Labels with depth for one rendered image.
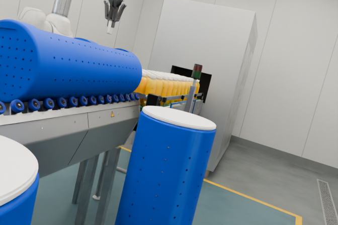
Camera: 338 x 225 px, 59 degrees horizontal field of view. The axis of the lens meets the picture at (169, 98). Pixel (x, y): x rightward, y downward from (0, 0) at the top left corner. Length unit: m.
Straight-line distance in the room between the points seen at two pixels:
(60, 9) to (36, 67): 1.06
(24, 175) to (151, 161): 0.64
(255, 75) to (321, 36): 1.30
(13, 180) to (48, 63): 0.73
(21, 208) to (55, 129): 0.85
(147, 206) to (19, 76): 0.61
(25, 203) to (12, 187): 0.03
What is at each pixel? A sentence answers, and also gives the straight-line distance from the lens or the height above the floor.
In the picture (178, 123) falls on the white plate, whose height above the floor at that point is 1.03.
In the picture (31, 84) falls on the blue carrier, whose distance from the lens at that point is 1.08.
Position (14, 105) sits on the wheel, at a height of 0.97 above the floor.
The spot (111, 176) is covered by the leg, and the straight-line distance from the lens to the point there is 1.97.
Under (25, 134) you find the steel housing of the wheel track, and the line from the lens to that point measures 1.12.
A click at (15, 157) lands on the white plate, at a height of 1.04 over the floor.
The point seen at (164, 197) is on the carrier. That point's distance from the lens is 1.03.
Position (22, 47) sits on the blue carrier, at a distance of 1.11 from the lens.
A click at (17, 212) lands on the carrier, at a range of 0.40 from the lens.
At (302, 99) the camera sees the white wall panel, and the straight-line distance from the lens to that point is 5.84.
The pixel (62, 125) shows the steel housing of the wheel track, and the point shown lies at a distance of 1.27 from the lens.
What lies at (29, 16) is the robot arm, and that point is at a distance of 1.93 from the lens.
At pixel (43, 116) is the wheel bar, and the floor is 0.92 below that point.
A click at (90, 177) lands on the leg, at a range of 2.05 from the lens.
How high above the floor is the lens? 1.21
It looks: 6 degrees down
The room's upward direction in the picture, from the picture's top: 13 degrees clockwise
